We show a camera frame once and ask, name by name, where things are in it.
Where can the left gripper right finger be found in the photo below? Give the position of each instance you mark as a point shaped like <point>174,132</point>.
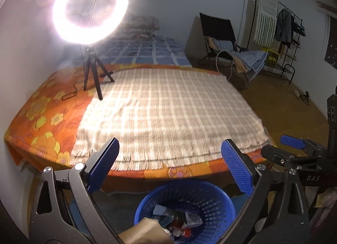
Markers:
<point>241,167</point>

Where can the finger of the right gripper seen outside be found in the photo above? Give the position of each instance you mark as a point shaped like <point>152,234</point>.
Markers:
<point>306,145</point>

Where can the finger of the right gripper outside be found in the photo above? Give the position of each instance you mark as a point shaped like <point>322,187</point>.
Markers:
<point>281,157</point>

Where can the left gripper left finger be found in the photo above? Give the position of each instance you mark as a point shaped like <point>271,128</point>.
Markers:
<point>99,164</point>

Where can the blue plastic trash basket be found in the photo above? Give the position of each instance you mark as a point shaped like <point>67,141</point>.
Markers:
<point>207,201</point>

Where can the trash in basket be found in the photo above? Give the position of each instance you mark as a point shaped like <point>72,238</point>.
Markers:
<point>178,224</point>

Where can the gloved left hand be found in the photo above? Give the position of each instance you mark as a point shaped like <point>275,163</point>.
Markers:
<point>145,232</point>

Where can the orange floral bed sheet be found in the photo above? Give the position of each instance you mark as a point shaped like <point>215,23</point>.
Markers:
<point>43,133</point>

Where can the checkered beige blanket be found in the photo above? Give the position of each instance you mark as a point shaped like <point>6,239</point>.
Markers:
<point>167,118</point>

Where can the striped clothes on chair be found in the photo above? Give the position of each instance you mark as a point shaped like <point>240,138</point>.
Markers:
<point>248,63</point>

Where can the black tripod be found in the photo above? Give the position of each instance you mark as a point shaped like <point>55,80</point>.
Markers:
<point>98,69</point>

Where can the black clothes rack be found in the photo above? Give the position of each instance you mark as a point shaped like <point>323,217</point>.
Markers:
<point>280,59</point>

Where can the dark hanging jacket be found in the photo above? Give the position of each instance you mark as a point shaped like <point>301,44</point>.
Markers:
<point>286,27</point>

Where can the white hanging towel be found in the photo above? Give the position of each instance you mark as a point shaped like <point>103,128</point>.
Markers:
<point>266,22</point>

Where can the blue checkered mattress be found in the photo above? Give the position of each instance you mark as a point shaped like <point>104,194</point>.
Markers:
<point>155,51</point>

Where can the folded floral quilt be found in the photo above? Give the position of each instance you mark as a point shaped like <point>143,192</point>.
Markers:
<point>137,27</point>

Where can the black folding chair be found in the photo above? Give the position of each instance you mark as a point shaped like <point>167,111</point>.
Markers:
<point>220,29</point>

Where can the bright ring light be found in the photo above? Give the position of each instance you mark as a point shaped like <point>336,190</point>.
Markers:
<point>87,21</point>

